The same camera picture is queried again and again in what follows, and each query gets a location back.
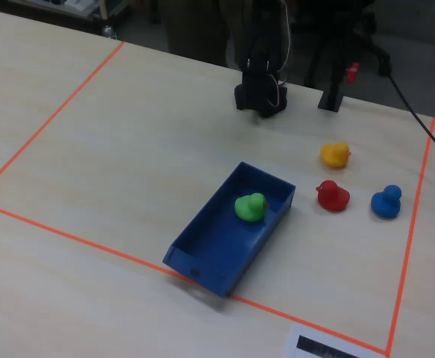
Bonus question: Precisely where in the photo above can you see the green rubber duck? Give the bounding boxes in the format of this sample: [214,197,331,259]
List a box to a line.
[234,192,271,225]

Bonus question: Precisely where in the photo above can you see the blue plastic box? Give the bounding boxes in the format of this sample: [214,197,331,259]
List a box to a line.
[162,160,297,298]

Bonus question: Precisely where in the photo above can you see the red rubber duck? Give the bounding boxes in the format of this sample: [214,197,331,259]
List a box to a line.
[316,180,351,213]

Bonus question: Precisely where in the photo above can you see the yellow rubber duck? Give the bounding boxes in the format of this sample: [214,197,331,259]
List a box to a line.
[320,142,352,169]

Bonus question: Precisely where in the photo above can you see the blue rubber duck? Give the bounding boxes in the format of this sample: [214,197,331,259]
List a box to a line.
[370,184,403,219]

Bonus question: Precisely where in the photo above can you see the black clamp stand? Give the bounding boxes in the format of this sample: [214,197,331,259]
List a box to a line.
[317,55,347,113]

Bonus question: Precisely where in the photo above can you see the person in brown trousers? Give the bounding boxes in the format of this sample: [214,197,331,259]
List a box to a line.
[159,0,237,69]

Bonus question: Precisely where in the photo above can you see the orange tape strip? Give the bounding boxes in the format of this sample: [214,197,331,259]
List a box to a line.
[385,117,435,358]
[0,201,389,355]
[0,40,126,198]

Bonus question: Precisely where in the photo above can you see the white paper with black bar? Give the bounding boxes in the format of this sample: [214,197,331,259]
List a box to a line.
[281,323,388,358]

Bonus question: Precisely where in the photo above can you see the red clamp handle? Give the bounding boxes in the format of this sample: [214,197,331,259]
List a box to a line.
[345,62,361,84]

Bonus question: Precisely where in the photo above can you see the thick black cable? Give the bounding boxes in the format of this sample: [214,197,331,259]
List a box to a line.
[387,73,435,167]

